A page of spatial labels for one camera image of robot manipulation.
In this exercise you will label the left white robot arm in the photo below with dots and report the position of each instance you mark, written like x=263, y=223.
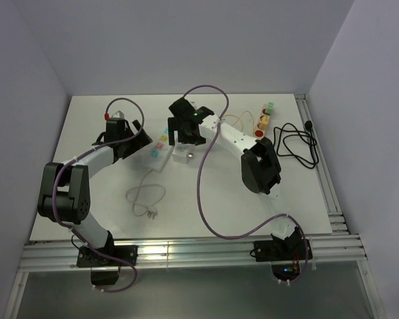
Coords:
x=64, y=196

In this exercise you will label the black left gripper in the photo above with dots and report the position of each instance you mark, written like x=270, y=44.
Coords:
x=139, y=141

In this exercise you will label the white multicolour power strip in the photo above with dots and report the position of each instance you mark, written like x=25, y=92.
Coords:
x=157, y=156

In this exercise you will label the aluminium right rail frame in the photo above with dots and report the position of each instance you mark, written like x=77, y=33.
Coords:
x=311, y=198

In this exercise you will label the white cube socket adapter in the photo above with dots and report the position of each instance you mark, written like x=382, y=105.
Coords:
x=183, y=153

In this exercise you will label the aluminium front rail frame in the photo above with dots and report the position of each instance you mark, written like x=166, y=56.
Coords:
x=60, y=256

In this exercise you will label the aluminium rail frame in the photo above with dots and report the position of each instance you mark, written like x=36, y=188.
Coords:
x=311, y=198
x=60, y=256

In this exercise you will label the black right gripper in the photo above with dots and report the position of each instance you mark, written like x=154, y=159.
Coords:
x=174, y=125

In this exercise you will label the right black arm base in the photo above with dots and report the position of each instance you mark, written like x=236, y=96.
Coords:
x=288, y=257

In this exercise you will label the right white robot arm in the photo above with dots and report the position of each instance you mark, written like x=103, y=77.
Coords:
x=260, y=167

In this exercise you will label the green usb charger plug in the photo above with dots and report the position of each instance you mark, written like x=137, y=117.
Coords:
x=269, y=109

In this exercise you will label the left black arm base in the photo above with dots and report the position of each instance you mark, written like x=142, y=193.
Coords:
x=105, y=262

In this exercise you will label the yellow usb charger plug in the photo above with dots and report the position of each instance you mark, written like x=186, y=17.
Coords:
x=264, y=121

